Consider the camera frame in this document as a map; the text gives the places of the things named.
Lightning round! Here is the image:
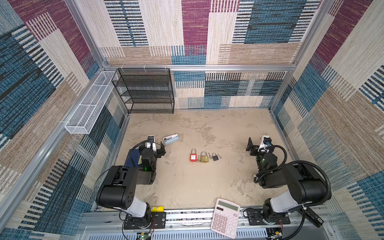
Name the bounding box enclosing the red padlock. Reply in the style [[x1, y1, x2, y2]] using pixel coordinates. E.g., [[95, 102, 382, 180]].
[[190, 149, 198, 162]]

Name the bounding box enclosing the small black padlock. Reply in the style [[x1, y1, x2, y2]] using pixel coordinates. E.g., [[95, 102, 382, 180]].
[[212, 153, 219, 161]]

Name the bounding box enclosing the brass padlock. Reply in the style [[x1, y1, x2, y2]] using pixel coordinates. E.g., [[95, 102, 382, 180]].
[[200, 151, 209, 163]]

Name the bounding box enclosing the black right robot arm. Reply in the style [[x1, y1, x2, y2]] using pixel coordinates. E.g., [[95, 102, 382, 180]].
[[244, 136, 332, 228]]

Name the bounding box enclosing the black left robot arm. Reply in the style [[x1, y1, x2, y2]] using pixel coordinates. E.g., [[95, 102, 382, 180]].
[[94, 136, 166, 227]]

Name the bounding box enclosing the blue and white stapler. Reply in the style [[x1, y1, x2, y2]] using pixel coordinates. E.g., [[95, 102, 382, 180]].
[[163, 134, 180, 146]]

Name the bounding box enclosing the blue book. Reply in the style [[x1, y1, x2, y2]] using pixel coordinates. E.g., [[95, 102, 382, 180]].
[[124, 149, 141, 168]]

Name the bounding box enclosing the yellow label block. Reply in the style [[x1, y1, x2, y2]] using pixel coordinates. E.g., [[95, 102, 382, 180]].
[[151, 206, 165, 213]]

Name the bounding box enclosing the pink calculator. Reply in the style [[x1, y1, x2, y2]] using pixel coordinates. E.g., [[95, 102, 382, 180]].
[[211, 199, 241, 239]]

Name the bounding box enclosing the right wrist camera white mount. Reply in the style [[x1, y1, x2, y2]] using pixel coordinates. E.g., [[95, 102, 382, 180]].
[[258, 136, 273, 154]]

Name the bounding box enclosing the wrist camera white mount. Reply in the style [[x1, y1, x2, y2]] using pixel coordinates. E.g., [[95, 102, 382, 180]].
[[145, 135, 157, 152], [258, 136, 273, 154]]

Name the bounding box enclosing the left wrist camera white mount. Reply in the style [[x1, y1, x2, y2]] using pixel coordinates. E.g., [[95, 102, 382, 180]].
[[145, 135, 157, 152]]

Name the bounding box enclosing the black wire mesh shelf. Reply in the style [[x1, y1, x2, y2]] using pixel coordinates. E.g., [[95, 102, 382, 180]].
[[112, 68, 175, 114]]

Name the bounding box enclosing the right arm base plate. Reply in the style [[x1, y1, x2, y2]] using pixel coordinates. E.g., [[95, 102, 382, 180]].
[[243, 208, 291, 226]]

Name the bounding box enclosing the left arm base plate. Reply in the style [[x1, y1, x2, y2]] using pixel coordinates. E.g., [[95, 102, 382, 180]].
[[123, 212, 166, 230]]

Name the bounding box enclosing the white wire mesh basket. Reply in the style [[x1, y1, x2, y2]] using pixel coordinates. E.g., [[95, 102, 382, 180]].
[[65, 71, 115, 135]]

